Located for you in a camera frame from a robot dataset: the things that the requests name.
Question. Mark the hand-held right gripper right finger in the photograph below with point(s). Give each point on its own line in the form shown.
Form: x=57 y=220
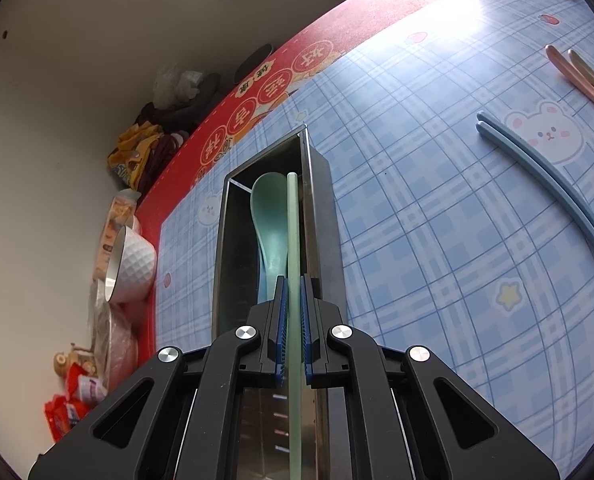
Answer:
x=306 y=330

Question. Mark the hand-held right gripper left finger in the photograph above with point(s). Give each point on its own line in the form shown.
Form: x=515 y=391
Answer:
x=279 y=330

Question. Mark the green chopstick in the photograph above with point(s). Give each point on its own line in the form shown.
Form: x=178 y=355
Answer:
x=293 y=235

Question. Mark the stainless steel utensil tray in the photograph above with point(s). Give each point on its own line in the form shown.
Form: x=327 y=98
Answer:
x=322 y=210

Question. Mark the green spoon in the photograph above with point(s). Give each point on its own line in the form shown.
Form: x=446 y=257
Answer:
x=269 y=205

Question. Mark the blue chopstick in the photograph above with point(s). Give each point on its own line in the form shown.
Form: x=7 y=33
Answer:
x=502 y=141
x=507 y=132

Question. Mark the pink chopstick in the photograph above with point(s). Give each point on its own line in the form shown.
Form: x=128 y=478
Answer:
x=577 y=76

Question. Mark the white dimpled bowl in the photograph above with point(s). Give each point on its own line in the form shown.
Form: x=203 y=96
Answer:
x=137 y=260

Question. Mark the plastic-wrapped bowl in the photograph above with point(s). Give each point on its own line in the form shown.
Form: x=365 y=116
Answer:
x=119 y=345

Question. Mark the tissue pack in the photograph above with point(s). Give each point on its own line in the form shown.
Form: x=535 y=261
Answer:
x=114 y=220

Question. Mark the maroon clothes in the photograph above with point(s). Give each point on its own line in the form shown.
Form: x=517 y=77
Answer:
x=164 y=155

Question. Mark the red snack packet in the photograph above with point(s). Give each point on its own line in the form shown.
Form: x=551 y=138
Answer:
x=67 y=410

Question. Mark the yellow snack bag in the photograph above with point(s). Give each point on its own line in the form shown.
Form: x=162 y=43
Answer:
x=132 y=152

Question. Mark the dark grey bin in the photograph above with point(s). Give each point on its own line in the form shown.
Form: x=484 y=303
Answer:
x=204 y=92

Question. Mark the clear plastic bag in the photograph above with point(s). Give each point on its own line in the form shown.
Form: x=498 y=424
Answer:
x=174 y=85

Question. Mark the black air fryer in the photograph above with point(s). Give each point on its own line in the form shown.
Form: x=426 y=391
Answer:
x=254 y=60

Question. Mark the red printed tablecloth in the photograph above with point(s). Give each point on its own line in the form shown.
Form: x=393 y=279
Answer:
x=327 y=40

